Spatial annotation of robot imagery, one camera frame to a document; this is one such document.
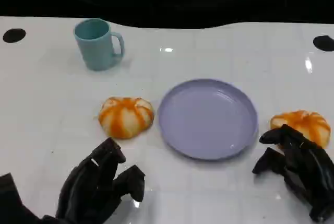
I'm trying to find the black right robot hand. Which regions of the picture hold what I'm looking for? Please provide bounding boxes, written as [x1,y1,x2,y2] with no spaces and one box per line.
[252,124,334,222]

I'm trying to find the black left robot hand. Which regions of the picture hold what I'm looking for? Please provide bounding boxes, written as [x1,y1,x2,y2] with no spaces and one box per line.
[43,137,146,224]

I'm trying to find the orange and white bread roll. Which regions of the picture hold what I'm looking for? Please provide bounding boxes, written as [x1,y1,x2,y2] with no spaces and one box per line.
[270,109,331,149]
[98,97,155,139]

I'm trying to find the lilac plate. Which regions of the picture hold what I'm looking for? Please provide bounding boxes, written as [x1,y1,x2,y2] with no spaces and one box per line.
[158,78,259,161]

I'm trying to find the pale green mug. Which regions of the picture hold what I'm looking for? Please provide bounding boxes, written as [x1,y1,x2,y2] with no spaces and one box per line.
[74,18,125,72]

